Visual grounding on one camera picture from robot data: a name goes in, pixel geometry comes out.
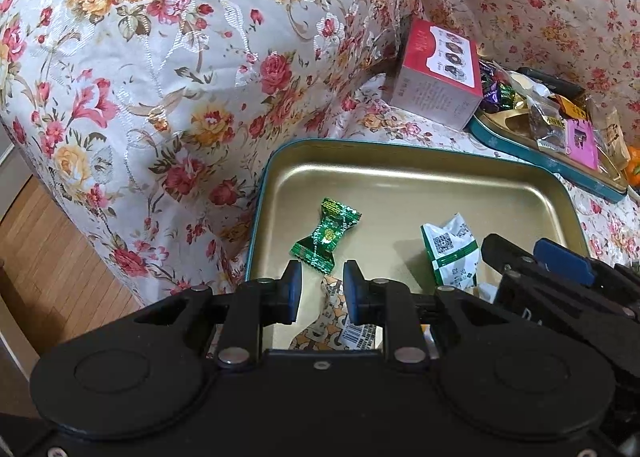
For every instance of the tangerine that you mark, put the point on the tangerine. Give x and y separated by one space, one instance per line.
634 167

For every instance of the black flat object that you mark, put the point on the black flat object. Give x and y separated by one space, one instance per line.
550 80

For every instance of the purple wrapped candy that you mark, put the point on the purple wrapped candy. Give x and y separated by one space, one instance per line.
492 87

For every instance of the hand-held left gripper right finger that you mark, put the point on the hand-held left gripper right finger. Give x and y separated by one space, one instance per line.
350 293

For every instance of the white green snack packet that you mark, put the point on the white green snack packet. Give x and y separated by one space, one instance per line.
450 252

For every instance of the pink snack packet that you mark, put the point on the pink snack packet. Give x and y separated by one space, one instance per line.
582 143

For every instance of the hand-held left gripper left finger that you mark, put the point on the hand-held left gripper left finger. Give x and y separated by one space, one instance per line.
295 289

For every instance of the red pink snack box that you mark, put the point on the red pink snack box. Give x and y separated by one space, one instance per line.
435 87

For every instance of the small green wrapped candy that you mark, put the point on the small green wrapped candy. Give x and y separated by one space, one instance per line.
507 97

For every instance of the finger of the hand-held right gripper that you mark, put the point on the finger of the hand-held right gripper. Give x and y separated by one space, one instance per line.
505 253
560 258

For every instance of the teal tin tray with snacks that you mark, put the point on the teal tin tray with snacks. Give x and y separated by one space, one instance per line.
515 144

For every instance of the tan snack packet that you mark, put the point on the tan snack packet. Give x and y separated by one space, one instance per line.
612 132

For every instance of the clear packet brown snack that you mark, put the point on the clear packet brown snack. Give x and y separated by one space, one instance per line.
550 129

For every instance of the orange brown patterned snack packet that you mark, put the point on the orange brown patterned snack packet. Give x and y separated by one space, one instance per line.
327 329

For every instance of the green twisted wrapper candy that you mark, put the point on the green twisted wrapper candy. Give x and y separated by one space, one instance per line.
325 237

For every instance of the gold tin tray teal rim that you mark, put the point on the gold tin tray teal rim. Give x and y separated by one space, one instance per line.
400 197

